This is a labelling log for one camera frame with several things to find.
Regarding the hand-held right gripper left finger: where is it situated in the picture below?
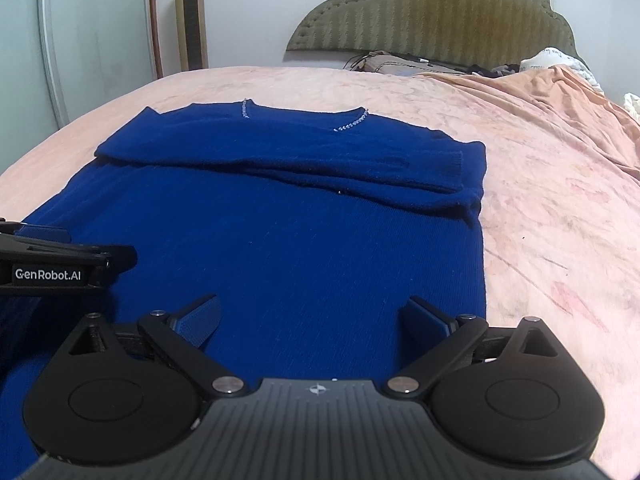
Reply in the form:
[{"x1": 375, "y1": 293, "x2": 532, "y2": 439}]
[{"x1": 67, "y1": 294, "x2": 248, "y2": 401}]

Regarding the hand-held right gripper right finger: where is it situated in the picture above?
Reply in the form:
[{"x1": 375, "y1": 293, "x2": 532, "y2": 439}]
[{"x1": 382, "y1": 295, "x2": 561, "y2": 401}]

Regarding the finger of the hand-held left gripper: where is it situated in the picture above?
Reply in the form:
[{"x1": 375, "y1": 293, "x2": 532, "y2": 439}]
[
  {"x1": 0, "y1": 237, "x2": 138, "y2": 271},
  {"x1": 0, "y1": 219, "x2": 71, "y2": 246}
]

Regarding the blue beaded sweater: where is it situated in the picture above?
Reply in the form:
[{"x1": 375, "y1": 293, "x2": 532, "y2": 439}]
[{"x1": 0, "y1": 100, "x2": 488, "y2": 480}]

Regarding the dark clothes pile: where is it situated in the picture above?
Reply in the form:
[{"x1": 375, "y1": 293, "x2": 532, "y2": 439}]
[{"x1": 470, "y1": 62, "x2": 521, "y2": 78}]

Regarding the pink bed blanket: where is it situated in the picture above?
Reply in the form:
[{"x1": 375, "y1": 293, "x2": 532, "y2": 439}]
[{"x1": 0, "y1": 65, "x2": 640, "y2": 480}]

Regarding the floral frosted wardrobe door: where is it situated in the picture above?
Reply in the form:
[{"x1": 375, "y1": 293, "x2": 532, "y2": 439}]
[{"x1": 0, "y1": 0, "x2": 163, "y2": 176}]

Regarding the gold tower air conditioner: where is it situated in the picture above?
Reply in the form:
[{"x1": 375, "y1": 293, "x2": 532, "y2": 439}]
[{"x1": 174, "y1": 0, "x2": 210, "y2": 72}]

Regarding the peach bed sheet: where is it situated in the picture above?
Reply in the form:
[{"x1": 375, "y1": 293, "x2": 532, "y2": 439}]
[{"x1": 415, "y1": 65, "x2": 640, "y2": 181}]

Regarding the white crumpled quilt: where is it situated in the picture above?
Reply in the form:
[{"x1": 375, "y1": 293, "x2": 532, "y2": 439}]
[{"x1": 520, "y1": 47, "x2": 606, "y2": 96}]

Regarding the olive padded headboard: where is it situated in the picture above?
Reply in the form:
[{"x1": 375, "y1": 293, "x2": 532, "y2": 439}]
[{"x1": 286, "y1": 0, "x2": 583, "y2": 68}]

